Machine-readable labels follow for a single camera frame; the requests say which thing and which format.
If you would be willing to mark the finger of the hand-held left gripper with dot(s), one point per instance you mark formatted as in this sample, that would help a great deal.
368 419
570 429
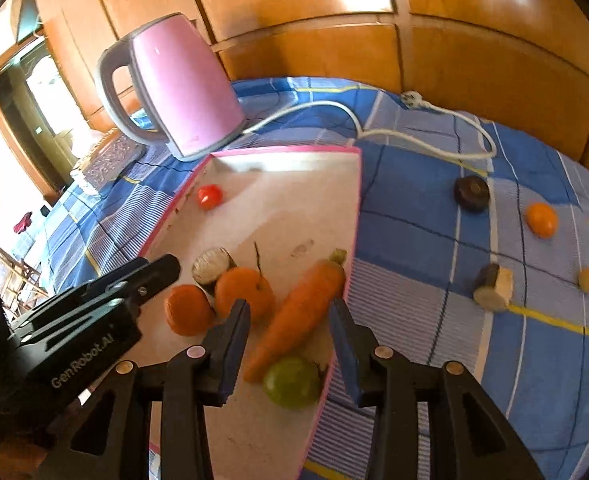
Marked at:
157 277
114 277

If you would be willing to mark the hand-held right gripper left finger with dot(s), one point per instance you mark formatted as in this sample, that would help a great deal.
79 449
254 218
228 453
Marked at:
234 355

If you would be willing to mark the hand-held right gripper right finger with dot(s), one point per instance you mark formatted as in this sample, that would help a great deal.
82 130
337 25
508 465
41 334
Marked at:
345 355

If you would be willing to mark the orange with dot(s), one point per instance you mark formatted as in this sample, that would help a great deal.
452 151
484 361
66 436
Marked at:
247 292
188 312

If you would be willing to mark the eggplant piece with pale cut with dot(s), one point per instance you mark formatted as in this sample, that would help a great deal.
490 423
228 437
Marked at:
212 266
494 288

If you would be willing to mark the green tomato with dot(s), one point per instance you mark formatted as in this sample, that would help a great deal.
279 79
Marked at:
292 382

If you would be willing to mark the carrot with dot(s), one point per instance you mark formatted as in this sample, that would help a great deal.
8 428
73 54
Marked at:
299 310

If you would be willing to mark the red tomato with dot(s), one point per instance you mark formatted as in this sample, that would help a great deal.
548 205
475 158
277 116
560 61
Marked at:
210 197

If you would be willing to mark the pink tray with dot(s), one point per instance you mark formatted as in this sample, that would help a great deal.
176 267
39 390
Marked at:
284 210

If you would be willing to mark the wooden chair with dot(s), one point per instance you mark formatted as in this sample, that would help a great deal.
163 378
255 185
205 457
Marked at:
19 275

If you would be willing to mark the silver patterned tissue box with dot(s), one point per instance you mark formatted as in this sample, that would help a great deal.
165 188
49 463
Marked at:
109 160

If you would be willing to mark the pink electric kettle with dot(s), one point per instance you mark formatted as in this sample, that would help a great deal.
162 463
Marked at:
184 90

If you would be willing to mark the dark round eggplant piece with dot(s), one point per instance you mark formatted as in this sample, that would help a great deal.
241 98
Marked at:
471 194

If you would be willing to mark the small orange tomato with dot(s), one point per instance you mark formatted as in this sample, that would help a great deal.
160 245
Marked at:
542 220

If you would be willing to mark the small tan round vegetable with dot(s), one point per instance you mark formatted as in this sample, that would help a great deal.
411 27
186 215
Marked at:
588 280

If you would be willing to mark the wooden wardrobe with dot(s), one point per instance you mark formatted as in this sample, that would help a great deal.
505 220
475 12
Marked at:
474 60

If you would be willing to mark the wooden door frame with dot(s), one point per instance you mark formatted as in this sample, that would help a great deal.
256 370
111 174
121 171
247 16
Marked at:
4 125

